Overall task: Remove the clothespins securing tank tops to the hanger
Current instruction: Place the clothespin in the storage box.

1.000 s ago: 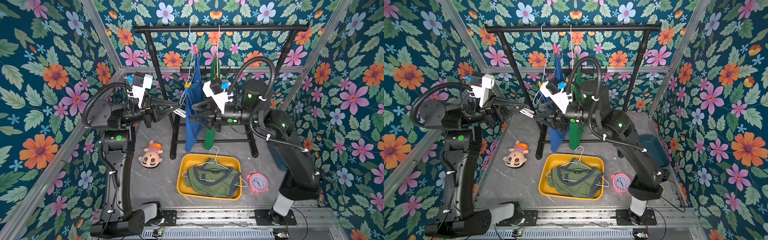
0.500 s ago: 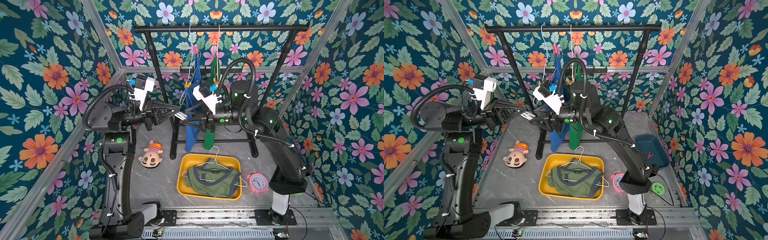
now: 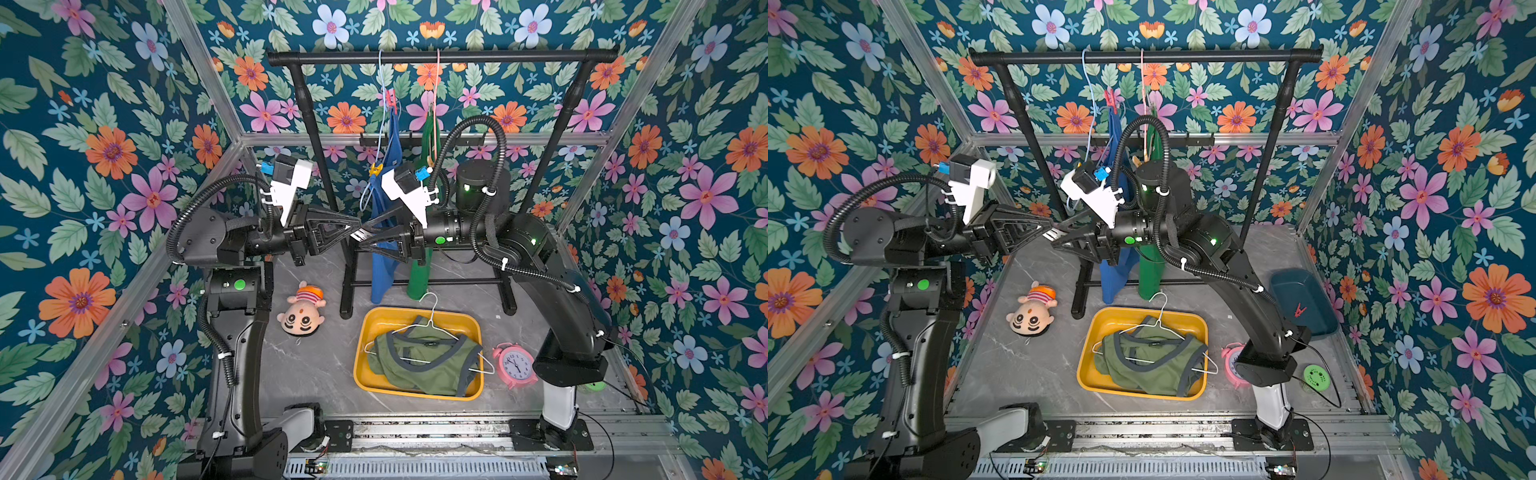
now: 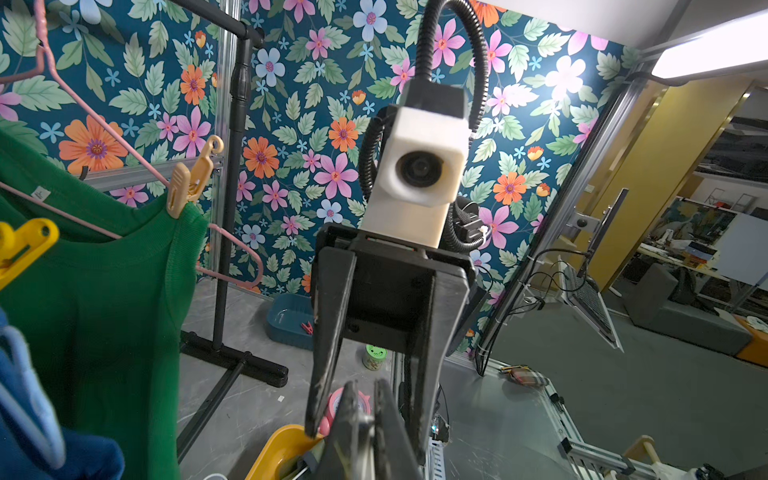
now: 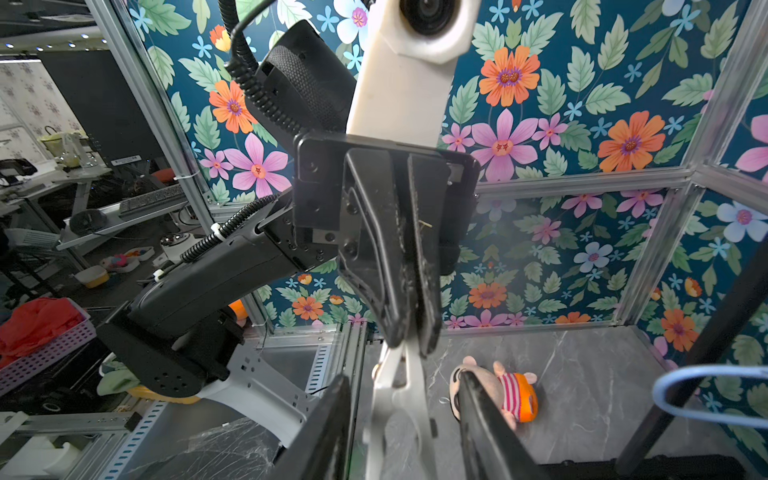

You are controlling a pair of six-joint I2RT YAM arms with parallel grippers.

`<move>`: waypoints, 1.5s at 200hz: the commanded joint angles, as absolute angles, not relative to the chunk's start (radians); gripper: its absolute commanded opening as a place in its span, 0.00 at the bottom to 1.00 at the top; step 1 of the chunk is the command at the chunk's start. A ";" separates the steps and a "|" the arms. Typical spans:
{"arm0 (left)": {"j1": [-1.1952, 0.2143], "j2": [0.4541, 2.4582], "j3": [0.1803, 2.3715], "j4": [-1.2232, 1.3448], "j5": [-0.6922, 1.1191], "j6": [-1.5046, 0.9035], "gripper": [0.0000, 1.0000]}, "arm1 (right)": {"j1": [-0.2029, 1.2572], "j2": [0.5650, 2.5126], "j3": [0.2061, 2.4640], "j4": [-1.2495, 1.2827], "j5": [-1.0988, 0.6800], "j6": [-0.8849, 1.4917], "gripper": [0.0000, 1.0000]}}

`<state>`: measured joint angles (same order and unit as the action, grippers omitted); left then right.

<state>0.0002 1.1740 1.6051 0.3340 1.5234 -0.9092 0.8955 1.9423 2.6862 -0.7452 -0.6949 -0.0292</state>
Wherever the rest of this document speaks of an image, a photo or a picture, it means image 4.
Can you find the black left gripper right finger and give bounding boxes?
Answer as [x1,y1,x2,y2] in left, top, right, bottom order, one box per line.
[373,379,423,480]

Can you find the yellow plastic tray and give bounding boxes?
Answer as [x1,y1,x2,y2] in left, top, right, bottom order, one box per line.
[245,424,322,480]

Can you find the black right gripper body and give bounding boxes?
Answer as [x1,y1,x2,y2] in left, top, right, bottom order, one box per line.
[313,224,478,354]

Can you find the blue tank top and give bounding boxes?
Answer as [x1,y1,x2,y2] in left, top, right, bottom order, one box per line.
[1,315,125,479]

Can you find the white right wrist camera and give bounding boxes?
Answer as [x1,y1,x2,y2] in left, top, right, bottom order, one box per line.
[360,106,470,248]

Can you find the pink alarm clock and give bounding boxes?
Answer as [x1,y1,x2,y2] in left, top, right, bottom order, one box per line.
[318,382,372,437]

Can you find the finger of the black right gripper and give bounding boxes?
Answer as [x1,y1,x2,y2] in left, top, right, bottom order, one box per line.
[305,247,356,437]
[403,272,469,464]

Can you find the light blue wire hanger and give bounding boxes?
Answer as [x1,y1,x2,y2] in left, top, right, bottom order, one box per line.
[1,325,66,470]

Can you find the black clothes rack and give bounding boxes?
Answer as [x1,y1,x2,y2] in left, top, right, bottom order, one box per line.
[177,1,289,461]

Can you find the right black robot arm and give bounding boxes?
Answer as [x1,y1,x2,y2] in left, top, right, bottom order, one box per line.
[305,1,489,470]

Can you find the green tank top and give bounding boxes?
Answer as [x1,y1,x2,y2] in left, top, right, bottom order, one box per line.
[1,133,208,479]

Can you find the yellow clothespin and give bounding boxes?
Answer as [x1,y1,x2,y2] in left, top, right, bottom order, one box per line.
[0,218,59,290]

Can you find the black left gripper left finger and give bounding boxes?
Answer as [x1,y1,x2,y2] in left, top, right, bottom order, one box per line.
[311,414,375,480]

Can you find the dark teal plastic bin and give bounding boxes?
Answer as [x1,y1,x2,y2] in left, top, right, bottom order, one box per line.
[266,293,314,351]

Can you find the beige clothespin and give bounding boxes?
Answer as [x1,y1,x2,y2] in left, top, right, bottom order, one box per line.
[166,135,224,219]

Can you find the pink wire hanger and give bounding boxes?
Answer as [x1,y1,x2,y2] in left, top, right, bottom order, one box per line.
[0,0,265,289]

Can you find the green tape roll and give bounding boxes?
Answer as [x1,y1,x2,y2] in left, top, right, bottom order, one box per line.
[362,344,388,371]

